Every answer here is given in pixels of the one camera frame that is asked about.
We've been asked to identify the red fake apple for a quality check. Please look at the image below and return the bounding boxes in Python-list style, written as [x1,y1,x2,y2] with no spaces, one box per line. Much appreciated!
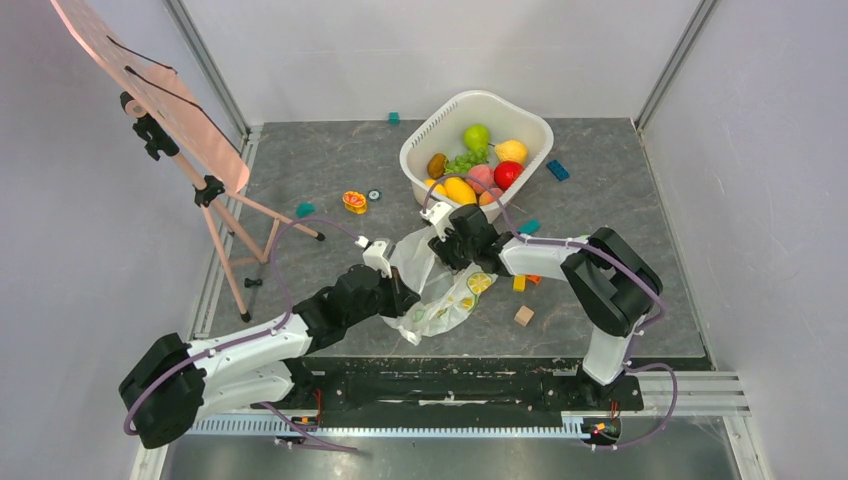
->
[493,161,524,192]

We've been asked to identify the green fake pear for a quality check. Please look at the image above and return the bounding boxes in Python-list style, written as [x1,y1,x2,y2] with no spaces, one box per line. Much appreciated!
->
[463,124,490,151]

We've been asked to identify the white plastic bag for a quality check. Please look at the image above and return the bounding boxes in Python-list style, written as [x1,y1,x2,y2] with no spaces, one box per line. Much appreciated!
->
[382,227,497,345]

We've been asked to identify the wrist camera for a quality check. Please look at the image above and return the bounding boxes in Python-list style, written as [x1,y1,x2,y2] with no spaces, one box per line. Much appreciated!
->
[355,235,394,278]
[420,201,455,241]

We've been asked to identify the wooden cube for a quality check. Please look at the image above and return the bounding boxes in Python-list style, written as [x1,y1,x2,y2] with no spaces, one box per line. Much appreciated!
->
[514,305,535,327]

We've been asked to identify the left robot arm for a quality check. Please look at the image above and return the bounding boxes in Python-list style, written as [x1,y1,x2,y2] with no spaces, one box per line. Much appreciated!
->
[118,264,421,449]

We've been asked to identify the fake peach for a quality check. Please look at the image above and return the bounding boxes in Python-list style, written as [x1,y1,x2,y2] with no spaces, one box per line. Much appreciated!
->
[466,164,495,195]
[478,188,503,207]

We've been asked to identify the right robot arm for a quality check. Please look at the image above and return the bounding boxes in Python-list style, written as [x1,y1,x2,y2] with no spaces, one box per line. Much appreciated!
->
[421,202,665,408]

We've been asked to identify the teal rectangular block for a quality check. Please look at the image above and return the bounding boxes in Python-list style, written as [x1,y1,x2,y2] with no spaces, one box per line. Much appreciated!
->
[517,219,541,235]

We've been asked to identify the brown fake kiwi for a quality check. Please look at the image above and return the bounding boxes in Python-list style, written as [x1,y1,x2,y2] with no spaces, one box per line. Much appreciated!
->
[426,153,449,180]

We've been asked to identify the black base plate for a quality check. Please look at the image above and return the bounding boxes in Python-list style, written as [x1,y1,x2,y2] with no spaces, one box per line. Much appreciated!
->
[273,357,644,428]

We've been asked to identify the white plastic basin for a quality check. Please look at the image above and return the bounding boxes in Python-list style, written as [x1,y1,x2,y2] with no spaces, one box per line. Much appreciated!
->
[399,90,554,204]

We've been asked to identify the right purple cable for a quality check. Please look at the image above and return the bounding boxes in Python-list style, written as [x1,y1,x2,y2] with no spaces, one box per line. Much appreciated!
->
[421,174,680,452]

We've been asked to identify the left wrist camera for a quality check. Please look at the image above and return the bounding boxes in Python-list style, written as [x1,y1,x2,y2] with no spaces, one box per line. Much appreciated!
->
[355,235,394,278]

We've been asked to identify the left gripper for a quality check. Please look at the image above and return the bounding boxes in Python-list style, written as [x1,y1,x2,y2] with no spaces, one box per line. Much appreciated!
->
[345,265,420,327]

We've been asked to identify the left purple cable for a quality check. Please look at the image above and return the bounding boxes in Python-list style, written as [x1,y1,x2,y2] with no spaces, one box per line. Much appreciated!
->
[123,217,369,458]

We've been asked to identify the pink board on stand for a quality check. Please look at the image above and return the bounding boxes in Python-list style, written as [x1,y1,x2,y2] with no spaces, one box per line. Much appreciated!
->
[52,1,293,322]

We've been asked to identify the yellow fake pear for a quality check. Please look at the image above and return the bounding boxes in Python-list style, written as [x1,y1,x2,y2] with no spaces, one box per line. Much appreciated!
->
[493,140,528,165]

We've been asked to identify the yellow block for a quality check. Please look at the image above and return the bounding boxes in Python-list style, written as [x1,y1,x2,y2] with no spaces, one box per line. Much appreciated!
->
[512,275,527,292]

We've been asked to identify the blue lego brick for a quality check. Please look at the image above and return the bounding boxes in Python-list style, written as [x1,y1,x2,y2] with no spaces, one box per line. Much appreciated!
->
[545,160,570,182]

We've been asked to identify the orange yellow toy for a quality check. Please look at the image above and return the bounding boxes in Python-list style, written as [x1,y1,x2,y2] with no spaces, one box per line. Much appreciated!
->
[342,191,368,215]

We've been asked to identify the green fake grapes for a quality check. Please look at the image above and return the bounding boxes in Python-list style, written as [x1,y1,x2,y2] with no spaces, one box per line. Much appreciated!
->
[445,147,490,175]

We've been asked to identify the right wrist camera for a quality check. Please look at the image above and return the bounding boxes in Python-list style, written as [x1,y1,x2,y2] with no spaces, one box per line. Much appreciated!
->
[420,201,455,241]

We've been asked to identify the purple cable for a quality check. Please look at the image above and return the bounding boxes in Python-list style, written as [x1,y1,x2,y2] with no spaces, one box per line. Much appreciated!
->
[123,217,369,458]
[421,174,680,452]

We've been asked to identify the yellow fake mango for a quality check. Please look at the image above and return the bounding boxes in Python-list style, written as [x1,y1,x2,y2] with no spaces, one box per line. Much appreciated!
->
[442,177,477,205]

